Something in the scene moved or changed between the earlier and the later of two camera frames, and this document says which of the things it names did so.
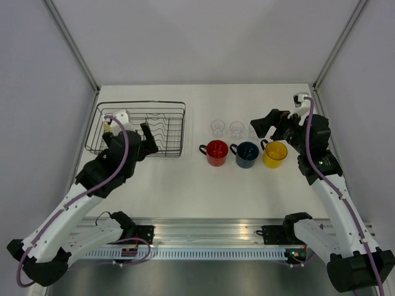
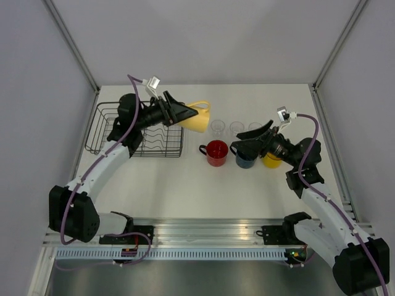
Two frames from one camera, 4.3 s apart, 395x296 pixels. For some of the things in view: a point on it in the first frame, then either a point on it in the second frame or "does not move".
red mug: [216, 151] does not move
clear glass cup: [217, 127] does not move
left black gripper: [147, 147] -> [172, 111]
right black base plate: [279, 235] does not move
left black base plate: [145, 232] does not move
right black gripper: [262, 125] -> [251, 147]
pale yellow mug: [107, 127] -> [200, 123]
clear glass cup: [237, 129] does not move
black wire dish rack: [166, 121] does not move
